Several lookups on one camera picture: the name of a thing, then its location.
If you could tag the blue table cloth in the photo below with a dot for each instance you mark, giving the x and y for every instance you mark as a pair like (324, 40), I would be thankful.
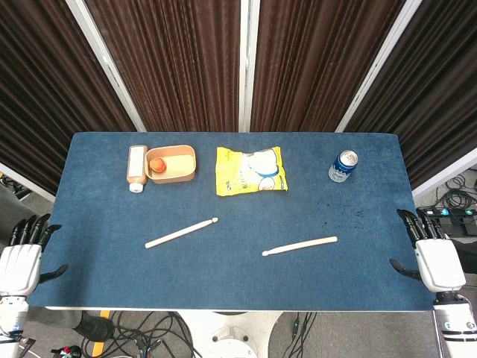
(223, 276)

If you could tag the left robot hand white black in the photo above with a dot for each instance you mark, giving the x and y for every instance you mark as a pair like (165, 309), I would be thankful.
(20, 264)

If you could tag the blue white drink can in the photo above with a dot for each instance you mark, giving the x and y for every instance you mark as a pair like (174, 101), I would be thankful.
(342, 169)

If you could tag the light wooden drumstick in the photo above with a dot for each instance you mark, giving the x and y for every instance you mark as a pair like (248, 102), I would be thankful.
(179, 233)
(298, 246)

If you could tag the white frame post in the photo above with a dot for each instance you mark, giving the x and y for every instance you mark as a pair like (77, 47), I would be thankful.
(26, 182)
(378, 63)
(247, 63)
(107, 63)
(447, 172)

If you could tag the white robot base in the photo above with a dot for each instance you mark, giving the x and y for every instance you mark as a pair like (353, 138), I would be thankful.
(231, 335)

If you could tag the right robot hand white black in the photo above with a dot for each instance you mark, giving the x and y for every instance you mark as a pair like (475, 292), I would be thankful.
(439, 264)

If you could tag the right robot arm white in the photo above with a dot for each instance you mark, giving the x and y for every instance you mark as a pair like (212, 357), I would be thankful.
(456, 324)

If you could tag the brown bottle white cap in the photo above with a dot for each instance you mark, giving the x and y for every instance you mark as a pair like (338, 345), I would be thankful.
(136, 164)

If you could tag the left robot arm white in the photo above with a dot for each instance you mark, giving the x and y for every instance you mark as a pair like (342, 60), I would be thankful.
(11, 317)

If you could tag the brown curtain panel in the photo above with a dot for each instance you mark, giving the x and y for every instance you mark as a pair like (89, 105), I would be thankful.
(439, 82)
(44, 93)
(313, 63)
(179, 63)

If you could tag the yellow snack bag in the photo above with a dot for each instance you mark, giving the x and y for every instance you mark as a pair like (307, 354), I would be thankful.
(238, 175)

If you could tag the brown paper container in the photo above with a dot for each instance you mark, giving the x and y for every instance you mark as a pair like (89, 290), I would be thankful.
(180, 164)

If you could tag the orange ball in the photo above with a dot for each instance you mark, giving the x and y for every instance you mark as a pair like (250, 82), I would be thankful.
(157, 165)

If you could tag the black power strip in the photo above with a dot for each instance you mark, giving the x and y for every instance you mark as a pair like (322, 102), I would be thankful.
(458, 218)

